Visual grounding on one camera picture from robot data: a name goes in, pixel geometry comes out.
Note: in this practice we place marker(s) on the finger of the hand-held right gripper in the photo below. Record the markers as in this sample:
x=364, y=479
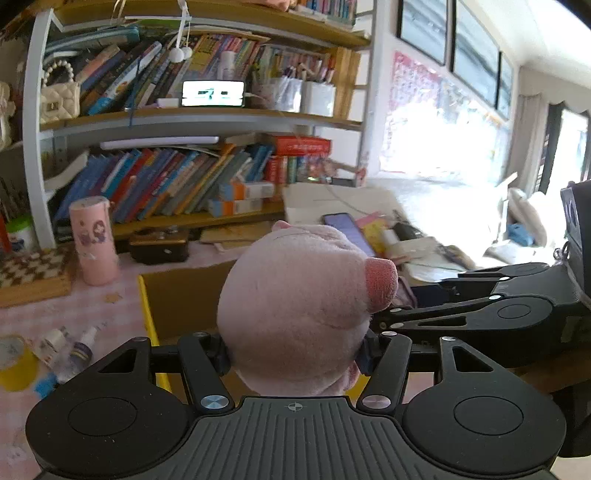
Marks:
x=438, y=318
x=475, y=281

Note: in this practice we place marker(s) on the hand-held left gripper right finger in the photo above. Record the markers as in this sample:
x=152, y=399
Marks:
x=367, y=357

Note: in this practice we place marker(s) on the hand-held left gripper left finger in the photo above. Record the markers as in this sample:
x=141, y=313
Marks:
x=222, y=357

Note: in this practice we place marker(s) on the yellow cardboard box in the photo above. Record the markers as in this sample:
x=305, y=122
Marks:
x=184, y=304

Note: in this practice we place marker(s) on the pink pig plush toy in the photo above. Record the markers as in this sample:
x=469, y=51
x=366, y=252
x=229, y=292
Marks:
x=295, y=300

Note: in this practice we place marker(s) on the white blue spray bottle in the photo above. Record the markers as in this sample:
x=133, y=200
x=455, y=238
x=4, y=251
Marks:
x=78, y=353

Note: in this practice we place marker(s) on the blue plastic bag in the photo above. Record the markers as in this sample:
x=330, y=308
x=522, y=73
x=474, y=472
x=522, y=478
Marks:
x=46, y=386

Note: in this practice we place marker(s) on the black charger adapter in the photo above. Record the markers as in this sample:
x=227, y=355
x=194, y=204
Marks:
x=408, y=230

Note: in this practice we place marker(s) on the white pillow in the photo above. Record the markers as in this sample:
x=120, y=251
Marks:
x=526, y=207

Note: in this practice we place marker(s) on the small white bottle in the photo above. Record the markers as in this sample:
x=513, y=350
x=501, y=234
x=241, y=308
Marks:
x=391, y=240

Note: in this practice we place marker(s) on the pink yellow sticky notes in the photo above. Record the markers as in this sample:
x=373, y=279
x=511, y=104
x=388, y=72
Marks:
x=374, y=226

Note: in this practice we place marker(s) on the black brown case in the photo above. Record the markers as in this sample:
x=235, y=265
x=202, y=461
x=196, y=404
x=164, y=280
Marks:
x=157, y=249

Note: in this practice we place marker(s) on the smartphone with dark case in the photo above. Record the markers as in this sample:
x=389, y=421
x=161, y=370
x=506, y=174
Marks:
x=346, y=228

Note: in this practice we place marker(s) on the orange white carton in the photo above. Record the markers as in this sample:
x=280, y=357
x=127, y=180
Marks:
x=247, y=190
x=235, y=207

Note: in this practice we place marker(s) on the beige curtain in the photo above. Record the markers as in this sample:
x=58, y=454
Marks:
x=531, y=138

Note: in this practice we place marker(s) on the stack of white papers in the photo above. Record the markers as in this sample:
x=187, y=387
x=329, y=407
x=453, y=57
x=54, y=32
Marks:
x=314, y=203

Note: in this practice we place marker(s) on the small white red box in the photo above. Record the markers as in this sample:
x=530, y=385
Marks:
x=53, y=344

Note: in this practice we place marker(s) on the pink cartoon tumbler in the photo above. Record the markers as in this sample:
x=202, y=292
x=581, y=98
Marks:
x=92, y=240

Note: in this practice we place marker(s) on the black framed picture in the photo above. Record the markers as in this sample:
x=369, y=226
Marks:
x=505, y=85
x=422, y=27
x=475, y=50

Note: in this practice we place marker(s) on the yellow tape roll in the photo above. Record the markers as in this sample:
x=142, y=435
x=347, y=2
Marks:
x=18, y=374

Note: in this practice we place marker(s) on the checkered wooden chess box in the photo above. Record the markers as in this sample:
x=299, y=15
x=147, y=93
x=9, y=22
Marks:
x=32, y=272

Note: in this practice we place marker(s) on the thick red dictionary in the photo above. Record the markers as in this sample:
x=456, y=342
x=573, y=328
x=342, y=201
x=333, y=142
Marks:
x=302, y=146

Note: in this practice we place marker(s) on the white jar green lid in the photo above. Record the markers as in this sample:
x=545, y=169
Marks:
x=21, y=237

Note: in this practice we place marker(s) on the smartphone with lit screen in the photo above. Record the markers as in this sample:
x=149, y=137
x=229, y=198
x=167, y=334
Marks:
x=213, y=94

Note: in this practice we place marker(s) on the white wooden bookshelf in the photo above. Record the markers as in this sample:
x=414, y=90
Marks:
x=34, y=138

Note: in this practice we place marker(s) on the white pink bottle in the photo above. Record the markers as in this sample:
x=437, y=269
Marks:
x=228, y=67

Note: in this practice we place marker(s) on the leaning row of books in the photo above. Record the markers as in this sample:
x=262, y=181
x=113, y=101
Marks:
x=115, y=78

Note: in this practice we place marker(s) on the white quilted pearl handbag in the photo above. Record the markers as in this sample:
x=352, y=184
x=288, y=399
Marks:
x=60, y=101

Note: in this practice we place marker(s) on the white hanging ball ornament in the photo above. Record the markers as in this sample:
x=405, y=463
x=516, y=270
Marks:
x=175, y=54

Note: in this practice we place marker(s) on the small row of books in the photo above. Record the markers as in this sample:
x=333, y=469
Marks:
x=328, y=7

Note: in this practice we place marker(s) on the pink wall poster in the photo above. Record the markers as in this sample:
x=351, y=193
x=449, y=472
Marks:
x=413, y=78

